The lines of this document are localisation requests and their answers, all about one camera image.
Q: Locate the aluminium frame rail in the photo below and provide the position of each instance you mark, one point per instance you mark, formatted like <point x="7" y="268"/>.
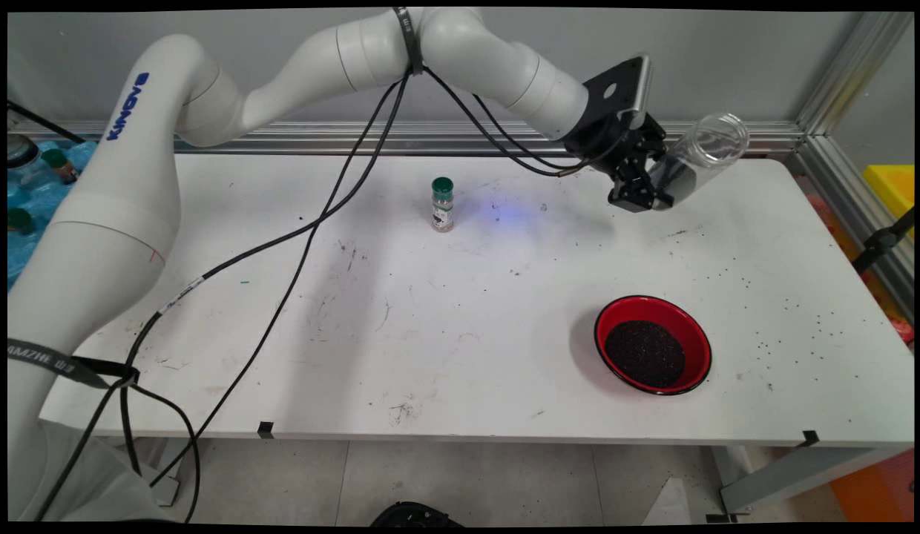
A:
<point x="779" y="137"/>
<point x="838" y="193"/>

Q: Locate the black round floor object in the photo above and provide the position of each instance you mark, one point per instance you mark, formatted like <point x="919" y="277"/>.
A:
<point x="415" y="515"/>

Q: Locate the orange floor panel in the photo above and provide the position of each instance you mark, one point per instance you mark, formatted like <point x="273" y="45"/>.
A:
<point x="875" y="489"/>

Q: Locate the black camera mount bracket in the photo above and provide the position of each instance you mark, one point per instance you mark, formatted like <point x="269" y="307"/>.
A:
<point x="601" y="107"/>

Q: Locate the black tape marker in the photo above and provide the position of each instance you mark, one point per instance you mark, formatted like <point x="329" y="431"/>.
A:
<point x="810" y="439"/>
<point x="265" y="429"/>

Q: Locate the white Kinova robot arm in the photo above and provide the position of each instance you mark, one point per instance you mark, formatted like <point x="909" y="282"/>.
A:
<point x="111" y="222"/>

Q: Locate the black seeds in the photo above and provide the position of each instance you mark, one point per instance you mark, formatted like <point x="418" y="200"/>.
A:
<point x="682" y="182"/>

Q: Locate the blue water bottle pack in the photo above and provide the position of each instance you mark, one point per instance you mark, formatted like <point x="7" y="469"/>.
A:
<point x="37" y="196"/>

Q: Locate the black pole with clamp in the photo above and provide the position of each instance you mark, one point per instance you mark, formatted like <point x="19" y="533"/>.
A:
<point x="879" y="243"/>

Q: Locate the black seed pile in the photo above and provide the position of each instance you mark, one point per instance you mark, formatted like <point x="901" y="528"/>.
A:
<point x="645" y="354"/>

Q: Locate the clear jar with dark lid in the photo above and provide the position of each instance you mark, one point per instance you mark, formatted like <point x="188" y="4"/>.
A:
<point x="26" y="159"/>

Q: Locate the clear plastic jar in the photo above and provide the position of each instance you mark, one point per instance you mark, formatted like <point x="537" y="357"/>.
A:
<point x="708" y="152"/>

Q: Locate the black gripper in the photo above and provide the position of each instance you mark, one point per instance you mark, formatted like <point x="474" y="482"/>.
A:
<point x="612" y="144"/>

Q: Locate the thin black rod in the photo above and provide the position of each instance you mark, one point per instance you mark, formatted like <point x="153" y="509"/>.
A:
<point x="44" y="122"/>

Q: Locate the yellow moulded block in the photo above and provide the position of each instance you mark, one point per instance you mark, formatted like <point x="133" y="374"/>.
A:
<point x="892" y="189"/>

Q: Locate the green-capped plastic bottle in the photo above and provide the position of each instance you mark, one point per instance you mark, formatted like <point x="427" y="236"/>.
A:
<point x="18" y="220"/>

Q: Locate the green-capped spice bottle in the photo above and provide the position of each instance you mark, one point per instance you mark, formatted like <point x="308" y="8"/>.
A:
<point x="443" y="208"/>

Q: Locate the aluminium frame post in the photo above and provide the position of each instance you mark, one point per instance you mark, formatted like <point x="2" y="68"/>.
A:
<point x="853" y="70"/>

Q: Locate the red bowl with black rim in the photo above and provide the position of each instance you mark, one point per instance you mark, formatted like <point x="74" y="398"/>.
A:
<point x="694" y="337"/>

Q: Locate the grey metal table leg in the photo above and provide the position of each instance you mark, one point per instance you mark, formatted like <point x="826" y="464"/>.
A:
<point x="171" y="467"/>
<point x="801" y="475"/>

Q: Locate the small green-capped red-label bottle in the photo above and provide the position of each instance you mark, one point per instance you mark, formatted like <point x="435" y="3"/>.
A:
<point x="59" y="167"/>

